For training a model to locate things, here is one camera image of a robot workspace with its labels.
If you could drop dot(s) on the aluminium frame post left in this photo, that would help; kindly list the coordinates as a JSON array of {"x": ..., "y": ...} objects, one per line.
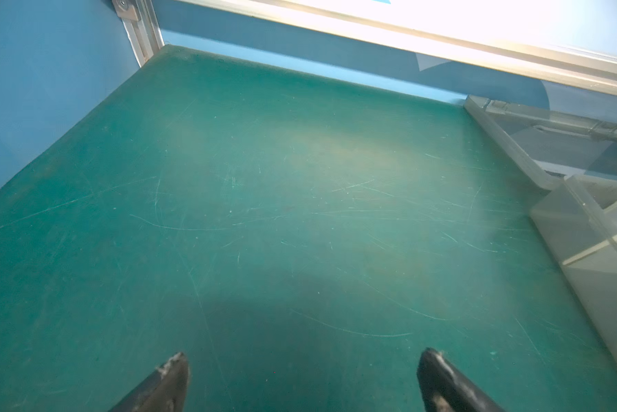
[{"x": 140, "y": 21}]

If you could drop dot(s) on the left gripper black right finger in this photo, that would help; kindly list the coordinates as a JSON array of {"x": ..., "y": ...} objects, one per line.
[{"x": 445, "y": 388}]

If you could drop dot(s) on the clear plastic organizer box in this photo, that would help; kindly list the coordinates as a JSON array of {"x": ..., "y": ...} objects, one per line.
[{"x": 573, "y": 158}]

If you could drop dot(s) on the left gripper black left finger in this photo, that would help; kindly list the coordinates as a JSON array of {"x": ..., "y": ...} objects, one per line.
[{"x": 164, "y": 390}]

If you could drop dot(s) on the aluminium frame rail back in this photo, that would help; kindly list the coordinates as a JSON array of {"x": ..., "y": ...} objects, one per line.
[{"x": 569, "y": 42}]

